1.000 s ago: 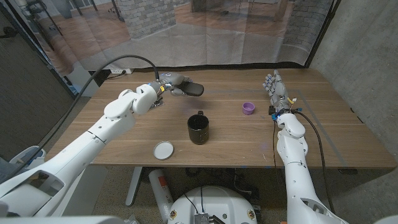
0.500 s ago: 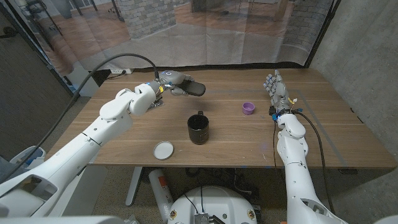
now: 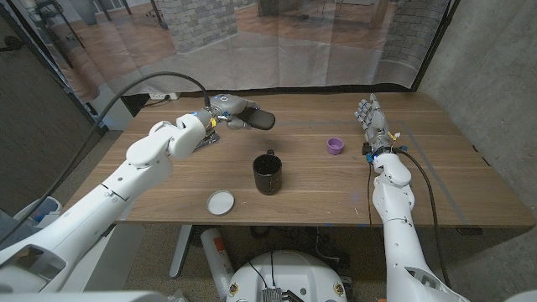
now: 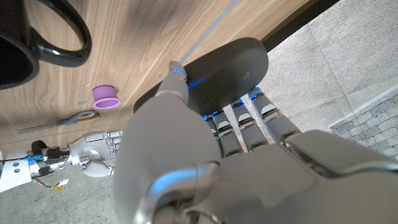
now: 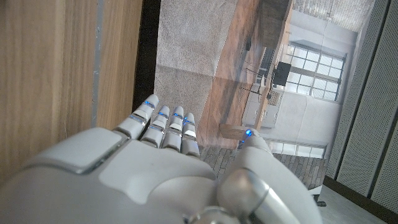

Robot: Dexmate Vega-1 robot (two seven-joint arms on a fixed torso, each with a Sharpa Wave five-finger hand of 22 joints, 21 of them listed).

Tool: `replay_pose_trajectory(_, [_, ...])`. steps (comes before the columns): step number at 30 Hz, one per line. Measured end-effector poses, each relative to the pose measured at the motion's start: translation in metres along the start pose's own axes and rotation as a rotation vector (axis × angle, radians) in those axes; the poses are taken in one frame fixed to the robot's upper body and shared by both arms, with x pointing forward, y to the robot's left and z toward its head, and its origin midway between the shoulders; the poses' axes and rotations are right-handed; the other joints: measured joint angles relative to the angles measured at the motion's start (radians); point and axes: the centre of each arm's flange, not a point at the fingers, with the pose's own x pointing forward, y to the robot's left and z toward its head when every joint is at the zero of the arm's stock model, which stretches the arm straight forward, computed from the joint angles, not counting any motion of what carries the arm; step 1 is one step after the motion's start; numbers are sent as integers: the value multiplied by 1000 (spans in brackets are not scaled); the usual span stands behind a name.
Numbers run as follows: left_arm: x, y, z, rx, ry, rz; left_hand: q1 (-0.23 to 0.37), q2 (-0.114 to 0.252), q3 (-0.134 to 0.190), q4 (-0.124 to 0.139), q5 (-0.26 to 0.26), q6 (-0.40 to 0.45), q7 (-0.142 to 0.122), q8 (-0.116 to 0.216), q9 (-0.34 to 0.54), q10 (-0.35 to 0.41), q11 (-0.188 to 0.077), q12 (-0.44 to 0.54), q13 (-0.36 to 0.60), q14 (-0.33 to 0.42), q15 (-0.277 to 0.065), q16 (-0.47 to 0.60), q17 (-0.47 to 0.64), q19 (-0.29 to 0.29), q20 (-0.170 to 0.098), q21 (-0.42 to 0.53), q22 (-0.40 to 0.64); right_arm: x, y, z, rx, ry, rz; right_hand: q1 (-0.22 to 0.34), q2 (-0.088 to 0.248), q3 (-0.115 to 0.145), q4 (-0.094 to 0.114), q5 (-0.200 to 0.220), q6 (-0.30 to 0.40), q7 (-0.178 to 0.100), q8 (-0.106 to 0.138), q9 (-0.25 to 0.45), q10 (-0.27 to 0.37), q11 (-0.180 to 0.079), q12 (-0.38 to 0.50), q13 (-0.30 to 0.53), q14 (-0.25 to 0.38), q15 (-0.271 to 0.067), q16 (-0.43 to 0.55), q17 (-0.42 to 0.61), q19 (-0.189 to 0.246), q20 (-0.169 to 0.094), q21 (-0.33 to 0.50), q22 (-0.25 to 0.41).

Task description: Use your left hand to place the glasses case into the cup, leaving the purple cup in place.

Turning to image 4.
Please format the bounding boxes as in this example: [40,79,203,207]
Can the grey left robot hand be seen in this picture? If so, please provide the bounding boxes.
[113,60,398,224]

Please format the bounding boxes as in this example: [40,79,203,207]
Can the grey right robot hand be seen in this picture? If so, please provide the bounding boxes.
[67,129,124,178]

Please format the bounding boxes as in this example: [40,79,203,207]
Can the black glasses case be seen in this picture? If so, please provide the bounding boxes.
[132,37,269,116]

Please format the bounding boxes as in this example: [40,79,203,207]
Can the small purple cup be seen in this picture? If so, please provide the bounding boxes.
[92,85,121,110]

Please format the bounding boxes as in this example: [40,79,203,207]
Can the black mug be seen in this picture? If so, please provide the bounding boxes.
[0,0,93,91]

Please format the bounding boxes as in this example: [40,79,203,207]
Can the grey handled scissors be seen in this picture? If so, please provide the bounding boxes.
[17,110,101,135]

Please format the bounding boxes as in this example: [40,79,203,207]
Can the right wrist yellow wire tag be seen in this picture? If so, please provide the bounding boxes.
[32,177,70,192]

